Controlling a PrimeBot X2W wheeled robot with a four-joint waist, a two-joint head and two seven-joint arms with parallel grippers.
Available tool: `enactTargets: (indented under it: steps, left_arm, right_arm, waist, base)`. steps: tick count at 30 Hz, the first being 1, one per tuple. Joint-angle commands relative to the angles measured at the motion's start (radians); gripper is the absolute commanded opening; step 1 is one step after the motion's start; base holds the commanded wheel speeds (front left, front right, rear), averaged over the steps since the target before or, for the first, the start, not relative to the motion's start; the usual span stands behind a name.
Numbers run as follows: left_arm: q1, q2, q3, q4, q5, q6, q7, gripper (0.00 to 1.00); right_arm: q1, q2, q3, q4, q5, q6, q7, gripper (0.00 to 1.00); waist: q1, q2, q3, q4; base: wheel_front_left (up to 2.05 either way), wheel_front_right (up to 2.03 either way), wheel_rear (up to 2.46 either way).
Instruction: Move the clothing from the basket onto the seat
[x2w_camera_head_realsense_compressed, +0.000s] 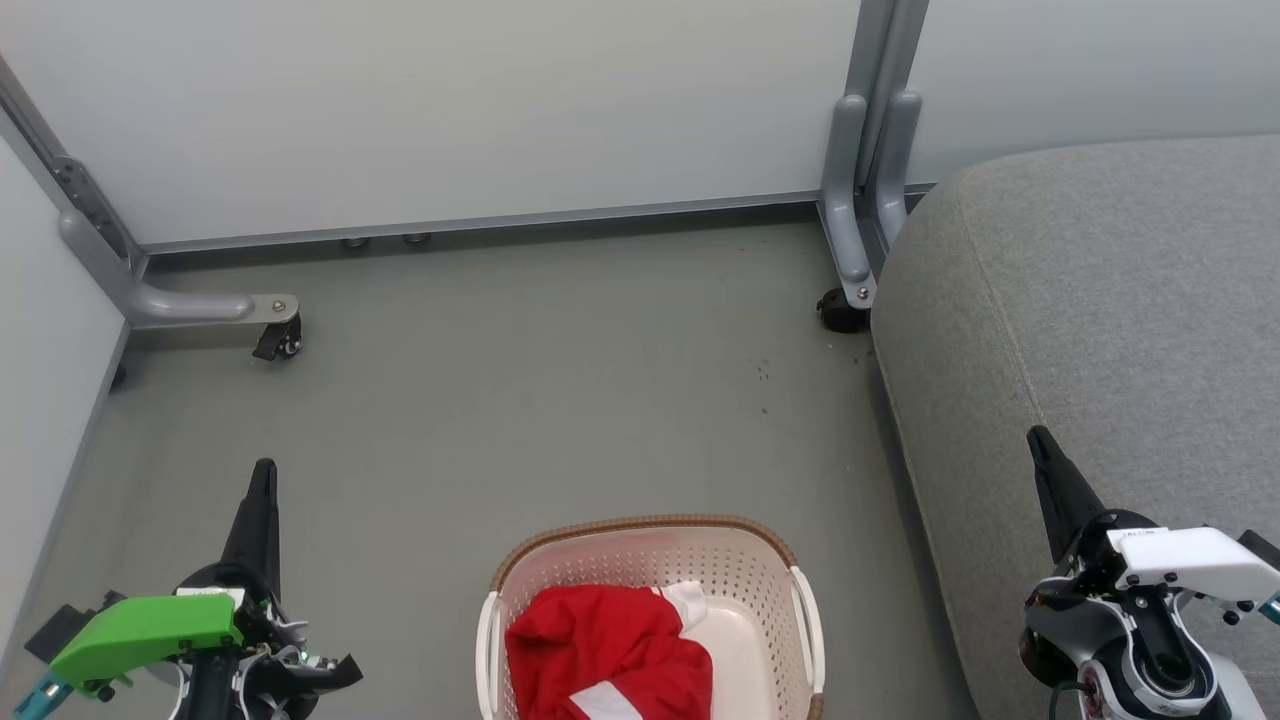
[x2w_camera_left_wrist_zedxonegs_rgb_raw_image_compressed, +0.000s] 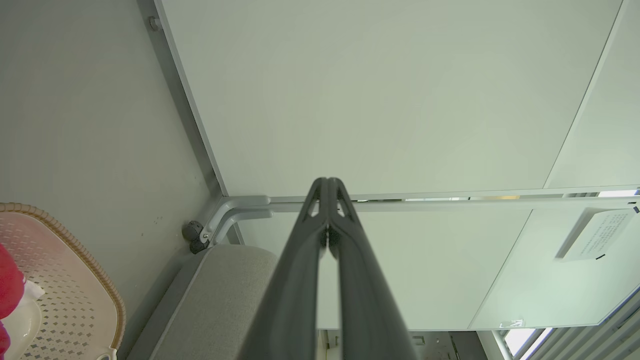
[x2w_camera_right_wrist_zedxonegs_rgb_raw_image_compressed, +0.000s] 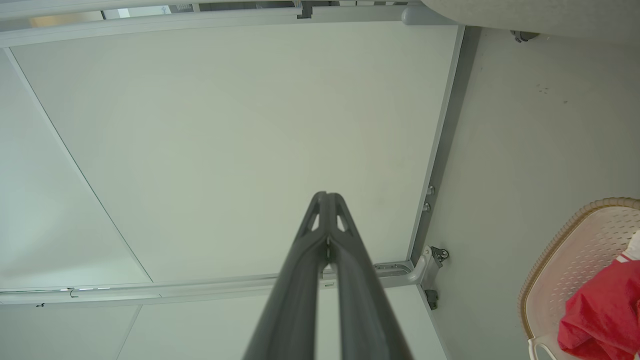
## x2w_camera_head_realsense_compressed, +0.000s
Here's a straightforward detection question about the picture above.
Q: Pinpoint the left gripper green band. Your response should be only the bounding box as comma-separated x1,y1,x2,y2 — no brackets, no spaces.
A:
48,458,363,720

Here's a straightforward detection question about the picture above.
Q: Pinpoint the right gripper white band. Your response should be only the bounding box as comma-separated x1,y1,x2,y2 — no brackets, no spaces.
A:
1027,425,1280,607

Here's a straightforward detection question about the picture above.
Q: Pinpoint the red and white garment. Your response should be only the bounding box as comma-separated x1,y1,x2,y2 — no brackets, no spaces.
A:
505,580,715,720

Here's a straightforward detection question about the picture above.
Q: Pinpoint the grey fabric sofa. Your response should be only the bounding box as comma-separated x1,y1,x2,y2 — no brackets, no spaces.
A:
870,135,1280,720

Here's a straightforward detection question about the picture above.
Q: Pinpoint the black caster wheel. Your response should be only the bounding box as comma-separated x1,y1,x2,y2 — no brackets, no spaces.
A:
252,312,303,362
816,287,871,334

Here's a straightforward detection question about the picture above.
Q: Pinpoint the long grey partition foot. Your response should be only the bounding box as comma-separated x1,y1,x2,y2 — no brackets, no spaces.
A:
58,208,299,329

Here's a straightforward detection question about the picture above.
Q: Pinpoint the white side partition panel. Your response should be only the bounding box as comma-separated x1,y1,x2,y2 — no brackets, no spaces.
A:
0,60,133,681

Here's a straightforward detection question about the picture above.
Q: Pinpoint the white perforated laundry basket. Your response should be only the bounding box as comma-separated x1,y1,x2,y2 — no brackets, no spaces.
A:
476,514,827,720

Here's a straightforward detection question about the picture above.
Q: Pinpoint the grey upright partition foot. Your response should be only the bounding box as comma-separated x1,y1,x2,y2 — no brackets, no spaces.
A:
820,93,878,309
872,90,923,251

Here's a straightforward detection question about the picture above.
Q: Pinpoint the wide white partition panel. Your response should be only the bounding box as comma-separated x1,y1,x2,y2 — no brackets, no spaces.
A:
0,0,901,256

